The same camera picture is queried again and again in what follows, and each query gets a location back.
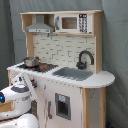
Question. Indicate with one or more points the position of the white toy oven door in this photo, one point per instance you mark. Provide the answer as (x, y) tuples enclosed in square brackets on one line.
[(37, 108)]

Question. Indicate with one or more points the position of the white toy microwave door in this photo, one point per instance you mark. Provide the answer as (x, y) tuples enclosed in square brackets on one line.
[(73, 23)]

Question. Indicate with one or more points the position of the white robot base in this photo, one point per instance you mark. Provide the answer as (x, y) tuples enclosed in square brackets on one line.
[(24, 121)]

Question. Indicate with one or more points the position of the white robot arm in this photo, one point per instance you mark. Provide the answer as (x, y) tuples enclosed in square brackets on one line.
[(21, 93)]

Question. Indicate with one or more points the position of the wooden toy kitchen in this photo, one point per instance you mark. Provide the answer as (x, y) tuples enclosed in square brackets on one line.
[(63, 49)]

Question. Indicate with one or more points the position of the grey toy sink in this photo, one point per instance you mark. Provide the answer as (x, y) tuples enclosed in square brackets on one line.
[(72, 73)]

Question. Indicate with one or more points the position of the black toy faucet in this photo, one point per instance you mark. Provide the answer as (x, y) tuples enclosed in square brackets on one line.
[(82, 65)]

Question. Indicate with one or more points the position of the black toy stovetop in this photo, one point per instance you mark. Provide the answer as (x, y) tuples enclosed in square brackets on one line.
[(41, 67)]

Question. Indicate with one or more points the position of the silver toy pot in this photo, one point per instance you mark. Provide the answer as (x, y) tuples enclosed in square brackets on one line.
[(31, 61)]

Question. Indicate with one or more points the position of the grey ice dispenser panel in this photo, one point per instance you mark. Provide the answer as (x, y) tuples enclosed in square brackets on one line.
[(63, 108)]

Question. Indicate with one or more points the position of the white cupboard door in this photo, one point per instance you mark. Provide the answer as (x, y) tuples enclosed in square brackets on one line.
[(75, 96)]

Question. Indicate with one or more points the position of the grey range hood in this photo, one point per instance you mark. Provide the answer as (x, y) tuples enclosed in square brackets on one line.
[(40, 26)]

